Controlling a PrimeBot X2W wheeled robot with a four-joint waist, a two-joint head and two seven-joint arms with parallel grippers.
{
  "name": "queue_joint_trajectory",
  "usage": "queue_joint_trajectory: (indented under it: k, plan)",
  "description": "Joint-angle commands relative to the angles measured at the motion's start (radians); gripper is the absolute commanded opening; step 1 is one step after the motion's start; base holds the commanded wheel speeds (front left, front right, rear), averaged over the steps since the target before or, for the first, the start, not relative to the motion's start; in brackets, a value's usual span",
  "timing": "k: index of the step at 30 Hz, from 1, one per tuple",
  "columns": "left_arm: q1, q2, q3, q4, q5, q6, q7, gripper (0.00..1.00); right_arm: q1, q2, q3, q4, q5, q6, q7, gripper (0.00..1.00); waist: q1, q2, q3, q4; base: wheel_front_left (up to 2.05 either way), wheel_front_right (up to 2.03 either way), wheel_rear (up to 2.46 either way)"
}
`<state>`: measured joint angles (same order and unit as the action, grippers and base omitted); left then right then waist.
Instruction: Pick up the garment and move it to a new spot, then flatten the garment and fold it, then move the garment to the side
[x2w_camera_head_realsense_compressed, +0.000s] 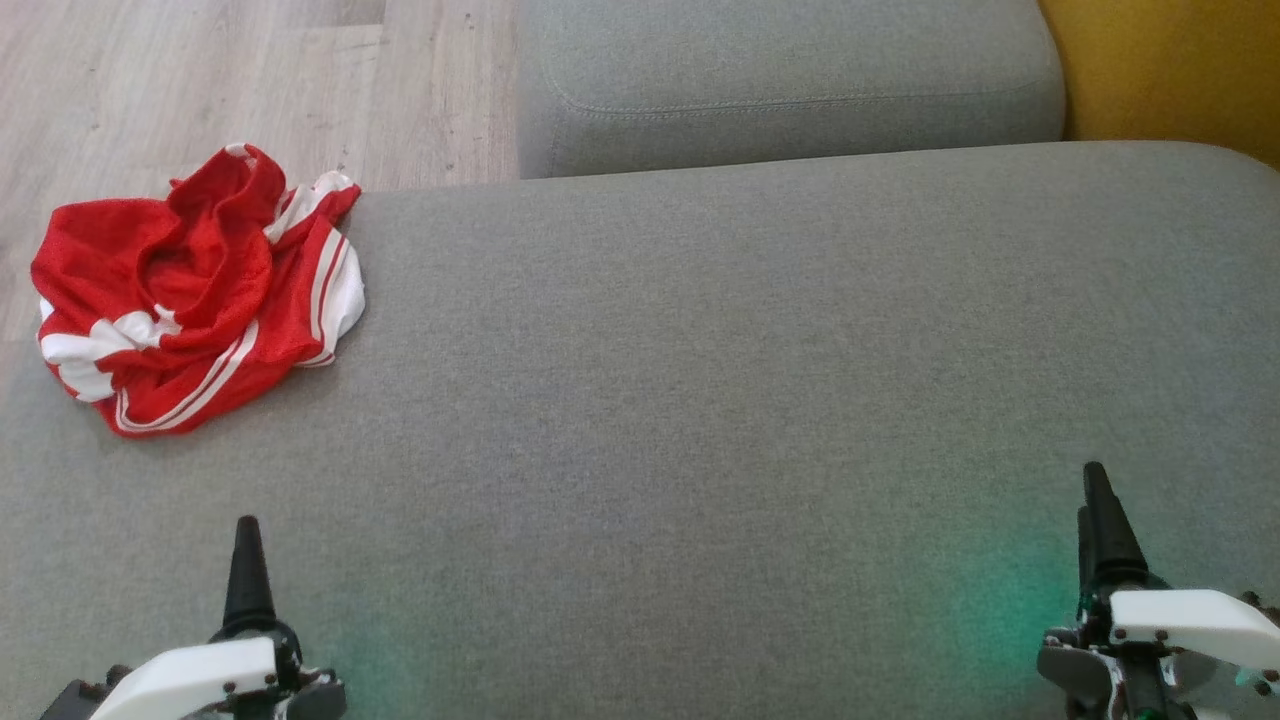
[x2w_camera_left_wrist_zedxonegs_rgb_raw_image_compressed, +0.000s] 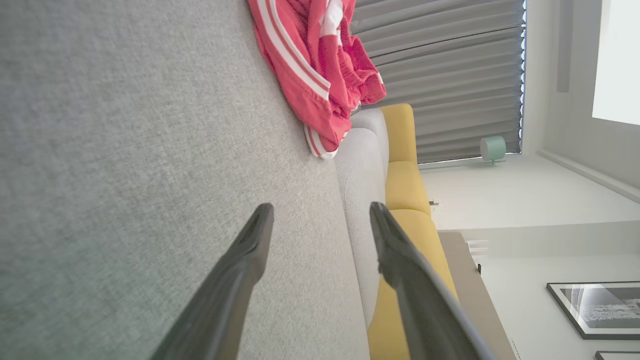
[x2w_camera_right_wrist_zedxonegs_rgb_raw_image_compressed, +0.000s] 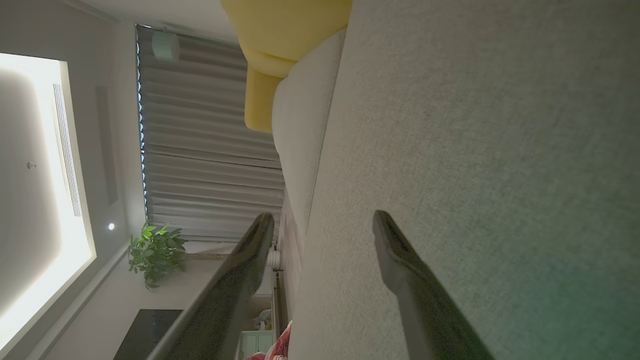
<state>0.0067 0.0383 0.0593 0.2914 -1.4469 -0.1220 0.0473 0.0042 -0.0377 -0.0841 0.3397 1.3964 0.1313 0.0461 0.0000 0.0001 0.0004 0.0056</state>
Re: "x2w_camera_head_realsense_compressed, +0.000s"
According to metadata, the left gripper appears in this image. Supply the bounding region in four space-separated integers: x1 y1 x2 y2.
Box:
40 516 348 720

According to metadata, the red garment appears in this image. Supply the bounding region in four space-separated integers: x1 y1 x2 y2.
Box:
30 143 366 438

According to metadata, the grey fabric sofa seat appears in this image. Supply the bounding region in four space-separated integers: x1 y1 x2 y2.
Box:
0 140 1280 720

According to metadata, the grey sofa back cushion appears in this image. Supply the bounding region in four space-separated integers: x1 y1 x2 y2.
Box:
515 0 1067 180

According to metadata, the mustard yellow cushion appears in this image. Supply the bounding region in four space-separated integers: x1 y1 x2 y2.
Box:
1038 0 1280 170

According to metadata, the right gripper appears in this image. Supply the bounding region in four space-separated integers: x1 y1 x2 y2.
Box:
1037 461 1280 720

